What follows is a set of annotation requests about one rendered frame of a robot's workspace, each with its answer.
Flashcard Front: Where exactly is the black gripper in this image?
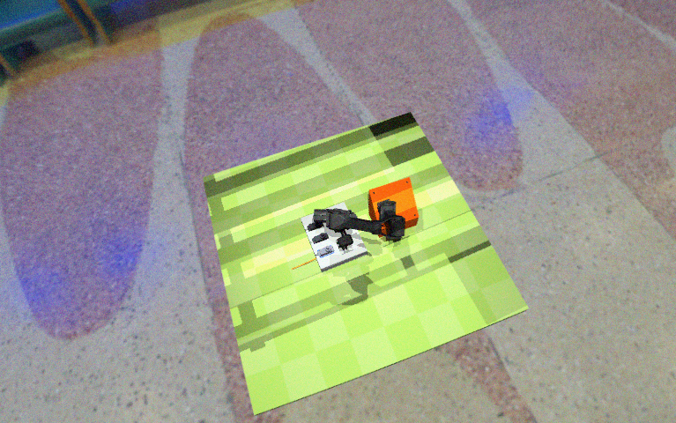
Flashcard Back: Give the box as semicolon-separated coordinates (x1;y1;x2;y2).
334;228;353;248

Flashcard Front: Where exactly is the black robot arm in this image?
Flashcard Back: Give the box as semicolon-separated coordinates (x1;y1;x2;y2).
314;199;405;239

